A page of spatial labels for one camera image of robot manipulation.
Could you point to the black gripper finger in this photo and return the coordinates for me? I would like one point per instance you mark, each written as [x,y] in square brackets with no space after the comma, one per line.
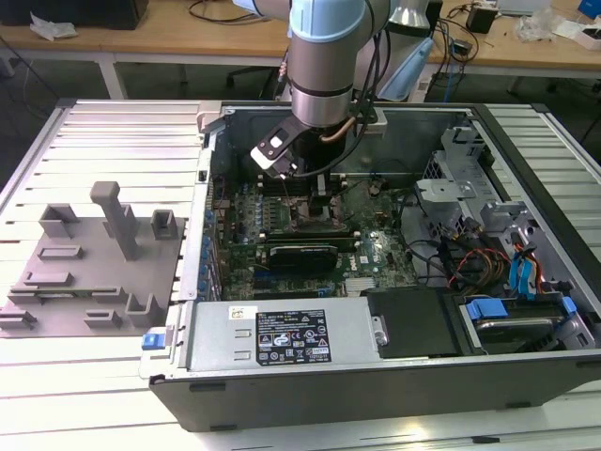
[322,209]

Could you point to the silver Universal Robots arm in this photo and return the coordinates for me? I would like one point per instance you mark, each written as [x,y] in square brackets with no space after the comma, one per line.
[319,70]

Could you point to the CPU socket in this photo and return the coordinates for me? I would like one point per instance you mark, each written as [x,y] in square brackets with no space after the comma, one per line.
[300,218]

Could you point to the black RAM slot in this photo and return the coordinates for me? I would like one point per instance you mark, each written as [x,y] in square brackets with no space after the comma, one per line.
[334,179]
[328,231]
[296,189]
[347,238]

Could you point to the black graphics card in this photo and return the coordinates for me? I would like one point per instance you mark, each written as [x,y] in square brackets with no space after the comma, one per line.
[303,258]

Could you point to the green motherboard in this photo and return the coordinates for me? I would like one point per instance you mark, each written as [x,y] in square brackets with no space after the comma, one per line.
[380,249]

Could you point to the silver chipset heatsink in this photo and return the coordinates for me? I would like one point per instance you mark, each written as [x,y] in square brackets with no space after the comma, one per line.
[360,286]

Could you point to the white plastic case latch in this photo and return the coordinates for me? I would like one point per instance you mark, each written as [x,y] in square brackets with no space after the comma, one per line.
[206,117]

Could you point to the silver metal drive cage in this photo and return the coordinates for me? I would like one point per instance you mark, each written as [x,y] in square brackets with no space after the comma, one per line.
[446,188]

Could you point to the black plastic shroud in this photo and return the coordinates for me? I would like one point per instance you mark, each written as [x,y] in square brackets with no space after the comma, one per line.
[413,324]

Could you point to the grey power supply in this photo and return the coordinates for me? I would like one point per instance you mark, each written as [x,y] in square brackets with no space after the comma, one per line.
[216,338]

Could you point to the black open PC case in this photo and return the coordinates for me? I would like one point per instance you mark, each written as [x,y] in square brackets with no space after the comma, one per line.
[375,399]

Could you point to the small black power adapter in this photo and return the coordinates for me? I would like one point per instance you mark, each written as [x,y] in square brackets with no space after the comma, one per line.
[481,20]

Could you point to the blue plastic case latch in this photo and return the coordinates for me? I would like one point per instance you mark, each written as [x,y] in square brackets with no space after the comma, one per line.
[152,341]

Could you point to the hard disk in blue carrier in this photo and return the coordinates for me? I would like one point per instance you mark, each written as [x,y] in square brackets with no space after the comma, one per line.
[512,329]

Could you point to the grey plastic parts rack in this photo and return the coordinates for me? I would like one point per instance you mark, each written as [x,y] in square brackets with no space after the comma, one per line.
[94,282]

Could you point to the clear plastic bags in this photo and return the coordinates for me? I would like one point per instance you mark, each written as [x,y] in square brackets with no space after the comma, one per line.
[533,26]

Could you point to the large black box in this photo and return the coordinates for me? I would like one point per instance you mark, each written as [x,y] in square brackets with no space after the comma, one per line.
[84,11]

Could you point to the crumpled white plastic wrap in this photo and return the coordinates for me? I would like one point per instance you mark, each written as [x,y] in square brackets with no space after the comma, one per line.
[51,28]

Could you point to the white cardboard box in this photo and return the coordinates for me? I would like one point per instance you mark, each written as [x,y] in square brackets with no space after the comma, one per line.
[589,37]

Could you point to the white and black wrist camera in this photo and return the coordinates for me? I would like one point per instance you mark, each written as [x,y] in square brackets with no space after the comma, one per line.
[270,150]

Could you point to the wooden desk white frame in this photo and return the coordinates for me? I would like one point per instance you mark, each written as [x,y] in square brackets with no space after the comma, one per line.
[516,51]
[141,42]

